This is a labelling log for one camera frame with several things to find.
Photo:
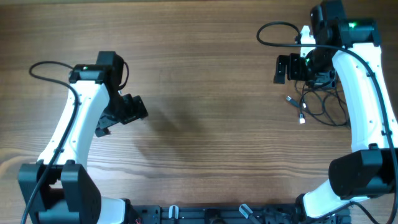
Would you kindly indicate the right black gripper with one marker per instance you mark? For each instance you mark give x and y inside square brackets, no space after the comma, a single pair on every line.
[292,61]

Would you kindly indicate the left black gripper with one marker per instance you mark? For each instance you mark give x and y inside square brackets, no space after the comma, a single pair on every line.
[137,109]

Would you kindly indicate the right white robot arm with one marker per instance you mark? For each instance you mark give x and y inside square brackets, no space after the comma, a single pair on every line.
[335,48]

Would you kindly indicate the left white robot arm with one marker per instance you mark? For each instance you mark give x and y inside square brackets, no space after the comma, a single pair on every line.
[57,188]

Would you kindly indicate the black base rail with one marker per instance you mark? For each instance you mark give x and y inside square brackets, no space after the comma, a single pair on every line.
[268,214]

